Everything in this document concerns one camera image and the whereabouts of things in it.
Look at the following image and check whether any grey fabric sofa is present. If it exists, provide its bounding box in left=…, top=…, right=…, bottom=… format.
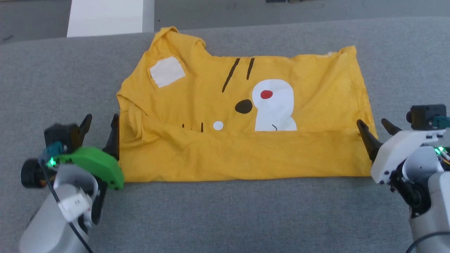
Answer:
left=0, top=16, right=450, bottom=253

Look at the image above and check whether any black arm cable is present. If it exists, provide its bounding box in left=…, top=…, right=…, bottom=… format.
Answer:
left=405, top=230, right=450, bottom=253
left=41, top=160, right=95, bottom=253

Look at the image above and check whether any white cable connector tag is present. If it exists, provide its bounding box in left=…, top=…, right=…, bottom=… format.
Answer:
left=57, top=192, right=91, bottom=222

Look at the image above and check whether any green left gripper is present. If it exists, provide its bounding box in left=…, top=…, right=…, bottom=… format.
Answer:
left=53, top=113, right=124, bottom=190

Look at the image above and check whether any yellow cartoon print t-shirt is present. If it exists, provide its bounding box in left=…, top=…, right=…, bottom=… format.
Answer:
left=116, top=26, right=379, bottom=183

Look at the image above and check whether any white board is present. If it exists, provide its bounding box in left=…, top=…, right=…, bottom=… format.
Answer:
left=66, top=0, right=155, bottom=38

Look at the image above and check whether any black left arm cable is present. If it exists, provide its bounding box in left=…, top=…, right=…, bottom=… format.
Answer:
left=41, top=160, right=95, bottom=253

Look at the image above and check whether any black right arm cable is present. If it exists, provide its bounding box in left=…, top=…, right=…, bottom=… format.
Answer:
left=405, top=230, right=450, bottom=253

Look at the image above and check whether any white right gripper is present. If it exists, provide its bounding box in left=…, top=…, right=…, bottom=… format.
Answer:
left=356, top=118, right=446, bottom=184

